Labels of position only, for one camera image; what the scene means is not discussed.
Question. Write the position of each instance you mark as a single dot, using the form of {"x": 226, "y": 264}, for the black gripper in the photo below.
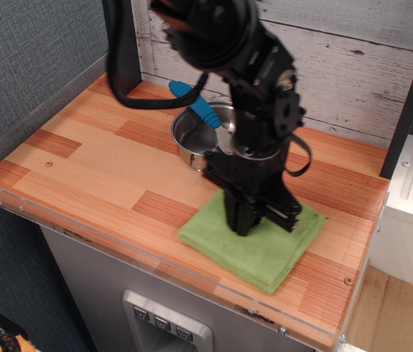
{"x": 253, "y": 189}

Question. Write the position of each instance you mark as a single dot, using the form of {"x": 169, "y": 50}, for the green towel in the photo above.
{"x": 264, "y": 257}

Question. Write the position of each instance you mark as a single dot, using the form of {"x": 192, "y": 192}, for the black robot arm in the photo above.
{"x": 228, "y": 39}

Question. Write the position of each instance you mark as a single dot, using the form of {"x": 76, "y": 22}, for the stainless steel pot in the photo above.
{"x": 195, "y": 138}

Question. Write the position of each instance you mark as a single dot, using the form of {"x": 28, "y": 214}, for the silver dispenser button panel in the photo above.
{"x": 156, "y": 327}

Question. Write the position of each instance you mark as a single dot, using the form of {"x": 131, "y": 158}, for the grey toy fridge cabinet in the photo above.
{"x": 97, "y": 281}

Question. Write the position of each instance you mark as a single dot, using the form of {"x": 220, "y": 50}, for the orange object at corner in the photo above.
{"x": 25, "y": 345}

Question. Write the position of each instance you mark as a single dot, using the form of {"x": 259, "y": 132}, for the blue handled metal spoon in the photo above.
{"x": 200, "y": 110}

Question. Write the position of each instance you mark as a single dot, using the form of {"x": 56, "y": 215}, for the black vertical post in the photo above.
{"x": 123, "y": 68}

